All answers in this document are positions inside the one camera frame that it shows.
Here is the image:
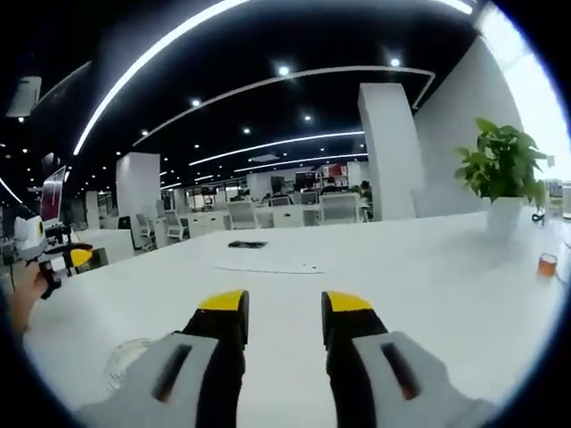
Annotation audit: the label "black hand strap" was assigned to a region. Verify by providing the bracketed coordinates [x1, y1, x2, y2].
[39, 261, 62, 300]

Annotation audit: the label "laptop with red screen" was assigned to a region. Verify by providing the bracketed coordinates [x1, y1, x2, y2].
[39, 164, 68, 225]

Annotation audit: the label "green potted plant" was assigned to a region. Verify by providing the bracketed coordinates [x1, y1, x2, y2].
[454, 118, 549, 237]

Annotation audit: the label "group of white office chairs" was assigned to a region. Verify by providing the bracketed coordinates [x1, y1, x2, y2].
[133, 193, 371, 242]

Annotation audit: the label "person's left hand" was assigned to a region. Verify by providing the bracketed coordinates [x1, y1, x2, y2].
[8, 266, 51, 334]

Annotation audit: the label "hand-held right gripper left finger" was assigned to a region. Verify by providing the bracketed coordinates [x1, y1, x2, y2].
[75, 288, 250, 428]

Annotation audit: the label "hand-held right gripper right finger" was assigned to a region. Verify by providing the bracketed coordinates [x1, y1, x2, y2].
[320, 290, 501, 428]

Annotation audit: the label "long curved ceiling light strip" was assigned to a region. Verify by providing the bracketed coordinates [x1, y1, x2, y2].
[72, 0, 474, 156]

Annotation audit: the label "black laptop stand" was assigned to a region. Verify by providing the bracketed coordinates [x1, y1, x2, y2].
[42, 221, 77, 277]

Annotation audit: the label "white desktop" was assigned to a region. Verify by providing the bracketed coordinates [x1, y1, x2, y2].
[21, 209, 571, 411]

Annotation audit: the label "white ceiling air conditioner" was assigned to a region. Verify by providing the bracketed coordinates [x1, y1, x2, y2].
[6, 75, 44, 118]

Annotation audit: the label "small amber cup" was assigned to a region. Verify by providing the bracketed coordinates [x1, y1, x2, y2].
[538, 252, 559, 278]

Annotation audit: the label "clear labelled bottle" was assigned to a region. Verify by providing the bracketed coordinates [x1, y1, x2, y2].
[546, 178, 565, 209]

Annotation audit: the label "white square pillar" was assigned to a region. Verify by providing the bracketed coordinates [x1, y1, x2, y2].
[358, 83, 426, 220]
[115, 152, 161, 242]

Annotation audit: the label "white wired earphones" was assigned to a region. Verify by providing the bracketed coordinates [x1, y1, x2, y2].
[105, 337, 157, 396]

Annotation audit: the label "row of white office desks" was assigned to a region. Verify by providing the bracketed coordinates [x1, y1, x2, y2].
[87, 204, 371, 264]

